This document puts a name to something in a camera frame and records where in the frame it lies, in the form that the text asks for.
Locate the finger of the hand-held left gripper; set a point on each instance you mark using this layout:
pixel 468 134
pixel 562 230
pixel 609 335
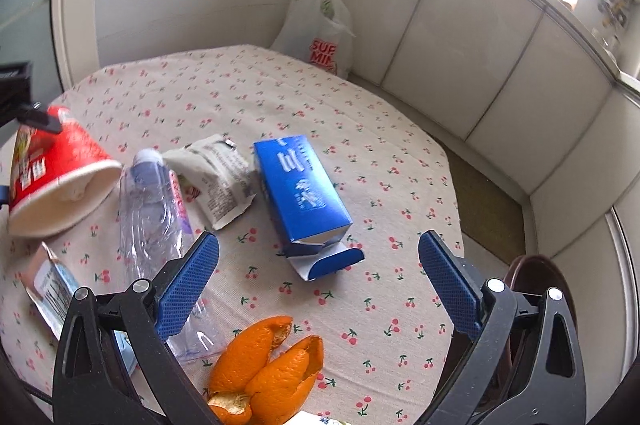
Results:
pixel 3 196
pixel 42 119

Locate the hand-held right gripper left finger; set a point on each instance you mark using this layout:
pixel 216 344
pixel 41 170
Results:
pixel 192 277

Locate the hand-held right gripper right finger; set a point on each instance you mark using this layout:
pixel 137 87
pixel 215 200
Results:
pixel 445 277

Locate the red instant noodle cup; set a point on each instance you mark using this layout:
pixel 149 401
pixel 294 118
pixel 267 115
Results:
pixel 75 155

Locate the orange peel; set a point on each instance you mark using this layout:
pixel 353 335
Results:
pixel 280 370

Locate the crushed clear plastic bottle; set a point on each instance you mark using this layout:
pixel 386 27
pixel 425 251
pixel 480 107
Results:
pixel 150 215

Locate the brown round stool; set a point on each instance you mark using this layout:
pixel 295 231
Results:
pixel 535 272

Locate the silver foil packet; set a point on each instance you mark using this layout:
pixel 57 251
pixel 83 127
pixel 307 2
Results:
pixel 50 285

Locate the white snack packet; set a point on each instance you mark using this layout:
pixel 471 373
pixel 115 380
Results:
pixel 220 180

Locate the blue carton box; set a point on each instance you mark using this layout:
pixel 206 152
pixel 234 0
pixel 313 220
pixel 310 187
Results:
pixel 300 190

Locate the cherry print tablecloth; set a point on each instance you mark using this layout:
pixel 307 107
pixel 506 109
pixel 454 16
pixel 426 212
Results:
pixel 350 130

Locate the white kitchen cabinet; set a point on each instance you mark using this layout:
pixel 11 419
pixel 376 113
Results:
pixel 450 30

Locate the white plastic shopping bag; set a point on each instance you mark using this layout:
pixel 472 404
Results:
pixel 310 20

